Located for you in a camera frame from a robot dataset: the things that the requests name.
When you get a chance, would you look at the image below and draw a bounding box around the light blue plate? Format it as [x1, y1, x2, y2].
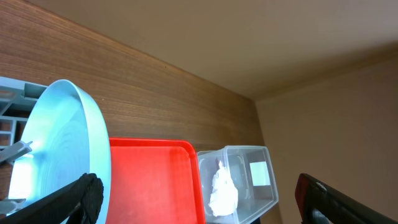
[8, 80, 111, 223]

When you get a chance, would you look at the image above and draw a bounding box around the clear plastic bin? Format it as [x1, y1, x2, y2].
[198, 146, 279, 224]

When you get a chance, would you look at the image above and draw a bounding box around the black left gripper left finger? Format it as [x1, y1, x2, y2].
[1, 173, 104, 224]

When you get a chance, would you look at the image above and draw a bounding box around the grey dishwasher rack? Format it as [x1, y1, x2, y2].
[1, 77, 47, 218]

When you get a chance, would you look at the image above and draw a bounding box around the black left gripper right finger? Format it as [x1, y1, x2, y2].
[295, 173, 395, 224]

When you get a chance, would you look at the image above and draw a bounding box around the white napkin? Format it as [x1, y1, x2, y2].
[208, 160, 238, 217]

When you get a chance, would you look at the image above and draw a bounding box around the red plastic tray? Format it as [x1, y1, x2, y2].
[106, 138, 206, 224]

